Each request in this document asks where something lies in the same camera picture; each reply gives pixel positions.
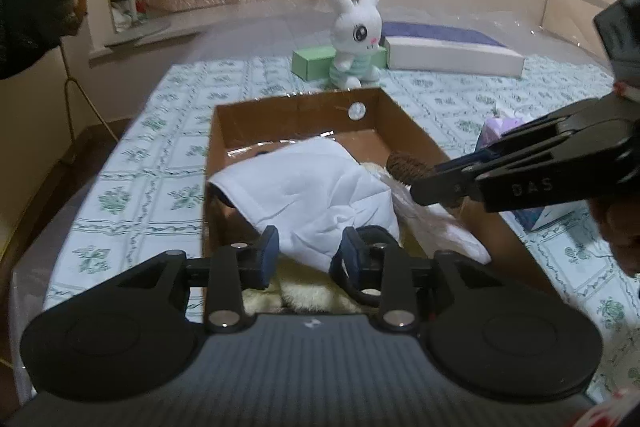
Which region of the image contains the white plastic packet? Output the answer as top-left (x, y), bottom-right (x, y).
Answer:
top-left (385, 177), bottom-right (493, 265)

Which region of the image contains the purple tissue pack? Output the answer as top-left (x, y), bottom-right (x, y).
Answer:
top-left (475, 117), bottom-right (601, 230)

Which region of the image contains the flat white purple-topped box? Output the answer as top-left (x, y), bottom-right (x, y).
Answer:
top-left (380, 21), bottom-right (526, 78)

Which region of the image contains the cardboard box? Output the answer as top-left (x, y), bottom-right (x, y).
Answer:
top-left (202, 87), bottom-right (558, 303)

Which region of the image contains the small green box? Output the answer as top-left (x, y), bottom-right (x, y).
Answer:
top-left (292, 46), bottom-right (388, 80)

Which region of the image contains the gold metal coat rack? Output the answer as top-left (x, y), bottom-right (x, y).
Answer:
top-left (59, 39), bottom-right (121, 148)

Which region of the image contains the white plush rabbit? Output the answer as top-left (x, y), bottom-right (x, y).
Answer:
top-left (327, 0), bottom-right (383, 90)

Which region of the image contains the brown scrunchie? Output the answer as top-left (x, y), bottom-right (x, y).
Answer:
top-left (386, 149), bottom-right (451, 188)

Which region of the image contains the person's right hand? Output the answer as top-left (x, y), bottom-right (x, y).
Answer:
top-left (587, 193), bottom-right (640, 278)

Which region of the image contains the white face mask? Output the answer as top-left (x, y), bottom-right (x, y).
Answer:
top-left (207, 139), bottom-right (401, 270)

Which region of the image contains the red patterned white sleeve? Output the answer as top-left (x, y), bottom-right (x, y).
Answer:
top-left (575, 387), bottom-right (640, 427)

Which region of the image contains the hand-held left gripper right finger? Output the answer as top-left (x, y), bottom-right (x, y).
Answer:
top-left (340, 227), bottom-right (503, 334)

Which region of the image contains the yellow towel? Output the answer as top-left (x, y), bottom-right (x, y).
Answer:
top-left (244, 162), bottom-right (431, 315)

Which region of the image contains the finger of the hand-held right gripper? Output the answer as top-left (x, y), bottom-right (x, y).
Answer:
top-left (432, 96), bottom-right (637, 176)
top-left (409, 141), bottom-right (639, 214)

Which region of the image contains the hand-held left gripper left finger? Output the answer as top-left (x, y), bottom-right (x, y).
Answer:
top-left (117, 225), bottom-right (280, 334)

